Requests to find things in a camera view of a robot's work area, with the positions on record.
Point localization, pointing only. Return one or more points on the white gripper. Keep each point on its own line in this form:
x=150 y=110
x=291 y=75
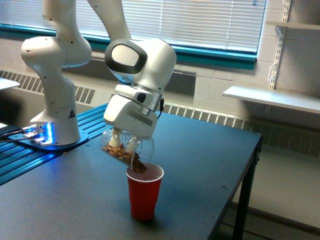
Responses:
x=131 y=109

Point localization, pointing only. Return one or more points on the clear plastic cup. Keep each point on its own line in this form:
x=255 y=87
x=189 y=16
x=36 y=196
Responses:
x=145 y=146

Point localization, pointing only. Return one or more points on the brown almonds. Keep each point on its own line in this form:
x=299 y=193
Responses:
x=131 y=159

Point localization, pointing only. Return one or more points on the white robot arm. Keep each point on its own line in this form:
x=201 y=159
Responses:
x=143 y=69

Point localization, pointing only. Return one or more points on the red plastic cup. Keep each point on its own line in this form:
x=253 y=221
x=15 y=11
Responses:
x=143 y=189

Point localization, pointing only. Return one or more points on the white side desk top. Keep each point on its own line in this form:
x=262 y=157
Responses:
x=7 y=84

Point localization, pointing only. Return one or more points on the black table leg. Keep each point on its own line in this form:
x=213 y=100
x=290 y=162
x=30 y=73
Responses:
x=245 y=194

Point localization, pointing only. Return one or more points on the white window blinds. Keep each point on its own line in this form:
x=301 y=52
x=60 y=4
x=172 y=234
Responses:
x=229 y=25

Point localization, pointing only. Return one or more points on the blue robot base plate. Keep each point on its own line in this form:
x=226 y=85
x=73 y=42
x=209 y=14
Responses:
x=84 y=137

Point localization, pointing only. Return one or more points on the blue ribbed aluminium rail bed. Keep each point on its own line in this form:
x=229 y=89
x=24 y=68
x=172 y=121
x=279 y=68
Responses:
x=16 y=159

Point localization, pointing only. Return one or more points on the white lower wall shelf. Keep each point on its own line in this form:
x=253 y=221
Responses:
x=278 y=98

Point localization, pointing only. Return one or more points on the white wall shelf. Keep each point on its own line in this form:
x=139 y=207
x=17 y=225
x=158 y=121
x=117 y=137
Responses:
x=278 y=98
x=293 y=25

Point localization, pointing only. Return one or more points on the grey wall radiator vent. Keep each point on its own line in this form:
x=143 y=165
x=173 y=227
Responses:
x=275 y=135

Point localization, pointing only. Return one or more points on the white upper wall shelf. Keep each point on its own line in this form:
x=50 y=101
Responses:
x=293 y=25

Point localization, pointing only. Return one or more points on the white shelf bracket rail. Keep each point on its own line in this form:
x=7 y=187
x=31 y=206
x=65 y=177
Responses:
x=281 y=30

